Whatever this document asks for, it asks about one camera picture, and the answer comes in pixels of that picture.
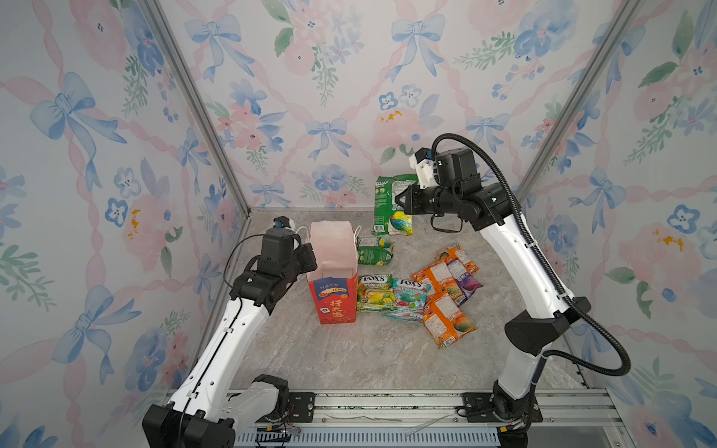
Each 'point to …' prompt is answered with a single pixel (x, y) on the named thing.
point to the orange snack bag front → (445, 323)
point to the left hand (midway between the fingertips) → (311, 247)
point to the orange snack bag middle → (440, 274)
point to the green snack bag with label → (389, 216)
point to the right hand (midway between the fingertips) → (396, 196)
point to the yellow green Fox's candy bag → (375, 293)
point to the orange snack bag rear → (454, 252)
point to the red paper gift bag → (333, 271)
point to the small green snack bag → (373, 250)
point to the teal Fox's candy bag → (411, 298)
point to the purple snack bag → (465, 283)
